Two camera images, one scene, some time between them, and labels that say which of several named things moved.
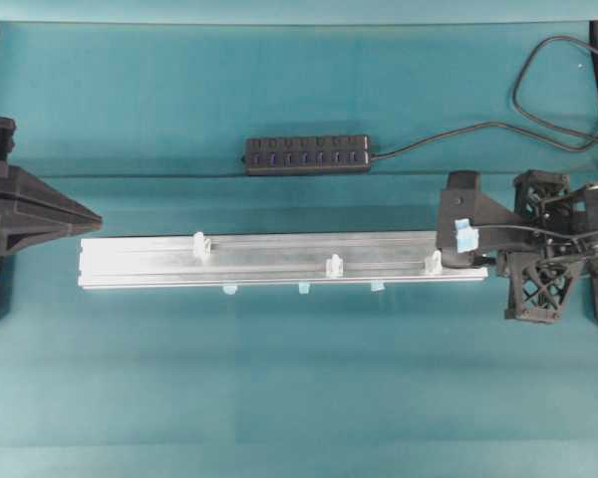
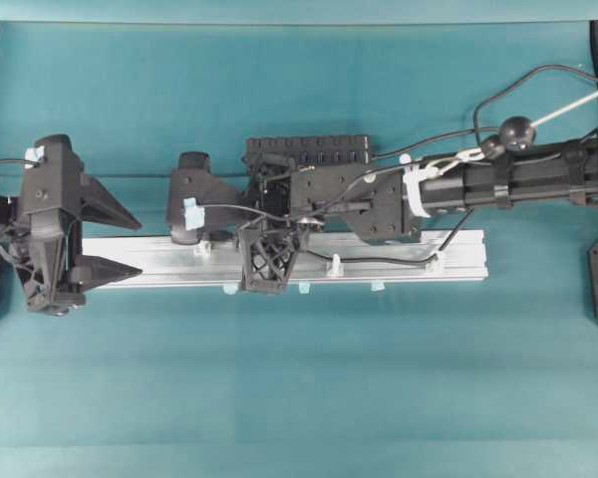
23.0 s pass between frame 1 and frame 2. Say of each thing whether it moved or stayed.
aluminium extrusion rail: stayed
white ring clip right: stayed
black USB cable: moved
